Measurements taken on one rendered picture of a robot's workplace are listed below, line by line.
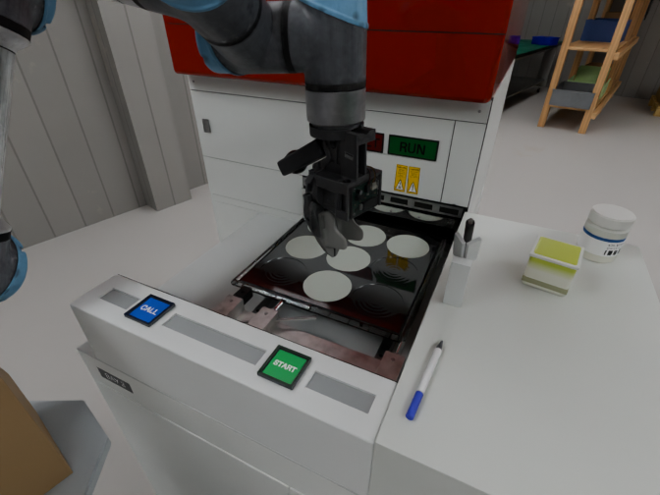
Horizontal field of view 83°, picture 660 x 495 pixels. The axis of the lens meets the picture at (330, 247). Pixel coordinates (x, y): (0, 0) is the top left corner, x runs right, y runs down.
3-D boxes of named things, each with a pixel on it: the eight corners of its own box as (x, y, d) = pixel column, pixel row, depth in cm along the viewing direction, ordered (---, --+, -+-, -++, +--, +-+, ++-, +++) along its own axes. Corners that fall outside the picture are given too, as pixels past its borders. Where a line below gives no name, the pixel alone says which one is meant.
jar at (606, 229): (573, 241, 79) (590, 200, 74) (612, 248, 76) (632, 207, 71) (575, 258, 74) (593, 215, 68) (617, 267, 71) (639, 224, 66)
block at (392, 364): (384, 360, 63) (386, 349, 62) (404, 368, 62) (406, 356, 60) (367, 399, 57) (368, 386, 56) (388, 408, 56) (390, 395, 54)
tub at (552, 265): (527, 263, 72) (538, 233, 68) (571, 277, 69) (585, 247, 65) (518, 284, 67) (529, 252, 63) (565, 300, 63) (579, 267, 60)
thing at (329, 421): (137, 326, 78) (115, 273, 71) (389, 439, 58) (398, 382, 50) (96, 358, 71) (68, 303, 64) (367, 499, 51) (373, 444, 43)
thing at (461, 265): (446, 282, 67) (461, 217, 60) (468, 289, 66) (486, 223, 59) (439, 302, 63) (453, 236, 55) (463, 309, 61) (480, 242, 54)
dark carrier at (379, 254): (316, 212, 105) (316, 210, 104) (440, 241, 92) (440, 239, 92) (241, 282, 79) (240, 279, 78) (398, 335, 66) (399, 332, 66)
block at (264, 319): (264, 316, 72) (262, 304, 71) (279, 322, 71) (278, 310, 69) (239, 345, 66) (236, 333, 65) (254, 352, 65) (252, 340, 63)
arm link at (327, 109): (292, 88, 46) (338, 80, 51) (295, 126, 49) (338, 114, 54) (336, 95, 42) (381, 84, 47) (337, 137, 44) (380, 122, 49)
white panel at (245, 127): (216, 196, 129) (192, 70, 107) (457, 255, 100) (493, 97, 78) (209, 200, 127) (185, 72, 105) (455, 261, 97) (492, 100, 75)
